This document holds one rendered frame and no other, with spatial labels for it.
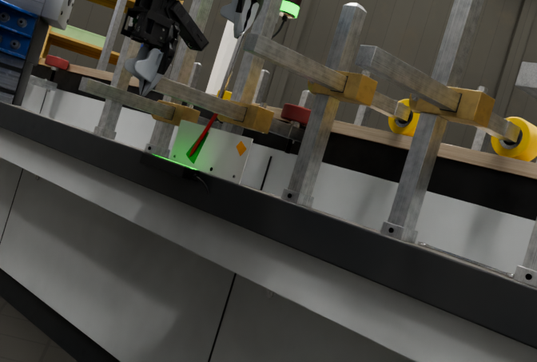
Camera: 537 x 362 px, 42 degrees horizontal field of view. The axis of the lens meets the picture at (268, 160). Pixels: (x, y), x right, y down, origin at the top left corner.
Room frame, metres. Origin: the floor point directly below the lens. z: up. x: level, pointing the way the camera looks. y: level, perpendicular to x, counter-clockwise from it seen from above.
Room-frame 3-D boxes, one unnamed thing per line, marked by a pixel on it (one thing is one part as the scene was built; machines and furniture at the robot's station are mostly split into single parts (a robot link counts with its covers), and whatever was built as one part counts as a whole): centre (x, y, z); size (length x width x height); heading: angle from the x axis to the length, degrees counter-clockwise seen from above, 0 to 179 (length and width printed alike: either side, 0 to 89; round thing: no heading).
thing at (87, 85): (1.69, 0.28, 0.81); 0.44 x 0.03 x 0.04; 134
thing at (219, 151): (1.57, 0.14, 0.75); 0.26 x 0.01 x 0.10; 44
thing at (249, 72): (1.57, 0.10, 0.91); 0.04 x 0.04 x 0.48; 44
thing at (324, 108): (1.39, -0.08, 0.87); 0.04 x 0.04 x 0.48; 44
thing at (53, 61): (2.54, 0.84, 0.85); 0.08 x 0.08 x 0.11
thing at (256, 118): (1.56, 0.08, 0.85); 0.14 x 0.06 x 0.05; 44
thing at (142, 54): (1.35, 0.29, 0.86); 0.06 x 0.03 x 0.09; 134
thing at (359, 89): (1.37, -0.09, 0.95); 0.14 x 0.06 x 0.05; 44
